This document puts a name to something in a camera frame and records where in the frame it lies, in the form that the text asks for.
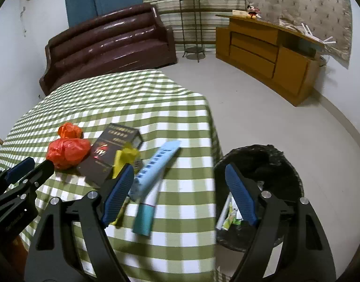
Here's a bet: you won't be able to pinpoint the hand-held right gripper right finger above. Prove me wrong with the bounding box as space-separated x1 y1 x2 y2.
225 163 337 282

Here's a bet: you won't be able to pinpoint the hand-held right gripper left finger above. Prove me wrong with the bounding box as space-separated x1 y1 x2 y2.
24 164 135 282

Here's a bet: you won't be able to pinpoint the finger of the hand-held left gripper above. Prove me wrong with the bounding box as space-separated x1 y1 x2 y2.
0 157 35 196
0 159 55 210

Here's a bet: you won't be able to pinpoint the green white bundle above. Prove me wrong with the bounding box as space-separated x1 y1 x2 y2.
225 207 243 230

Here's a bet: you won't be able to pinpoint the red plastic bag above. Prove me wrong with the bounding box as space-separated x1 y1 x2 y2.
46 137 91 171

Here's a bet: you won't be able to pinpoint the white tube with teal cap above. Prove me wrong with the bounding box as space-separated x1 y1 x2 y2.
132 182 163 237

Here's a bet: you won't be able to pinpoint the yellow wrapper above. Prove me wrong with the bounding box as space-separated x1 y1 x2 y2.
112 143 140 180

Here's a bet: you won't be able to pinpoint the black lined trash bin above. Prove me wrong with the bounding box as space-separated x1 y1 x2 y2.
213 144 304 252

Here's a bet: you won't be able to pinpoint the light blue toothpaste box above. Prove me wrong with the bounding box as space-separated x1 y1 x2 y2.
128 140 182 203

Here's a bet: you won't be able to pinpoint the black cardboard box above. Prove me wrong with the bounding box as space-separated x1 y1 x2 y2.
77 123 144 189

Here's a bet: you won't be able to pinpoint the orange plastic bag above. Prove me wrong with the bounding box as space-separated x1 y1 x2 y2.
57 122 83 139

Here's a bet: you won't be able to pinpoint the green white checkered tablecloth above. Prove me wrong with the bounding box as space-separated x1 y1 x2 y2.
0 69 223 282

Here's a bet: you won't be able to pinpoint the wooden cabinet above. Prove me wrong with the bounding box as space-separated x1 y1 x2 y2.
215 14 324 107

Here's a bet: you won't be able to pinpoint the dark brown leather sofa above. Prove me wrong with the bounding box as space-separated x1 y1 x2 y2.
39 2 178 96

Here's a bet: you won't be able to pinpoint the black metal plant stand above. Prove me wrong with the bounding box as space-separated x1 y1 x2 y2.
179 0 206 63

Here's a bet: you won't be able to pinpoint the white router with antennas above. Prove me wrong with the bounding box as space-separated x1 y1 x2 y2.
297 23 337 46

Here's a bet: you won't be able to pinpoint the clear plastic bag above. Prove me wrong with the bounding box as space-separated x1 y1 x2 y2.
278 18 301 31

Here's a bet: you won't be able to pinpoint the small plush toy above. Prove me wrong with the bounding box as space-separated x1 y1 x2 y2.
246 4 261 20

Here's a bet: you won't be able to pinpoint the beige diamond patterned curtain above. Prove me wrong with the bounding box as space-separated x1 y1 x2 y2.
244 0 353 68

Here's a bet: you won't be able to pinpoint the white hanging cord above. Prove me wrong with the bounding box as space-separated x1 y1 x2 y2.
20 0 27 36

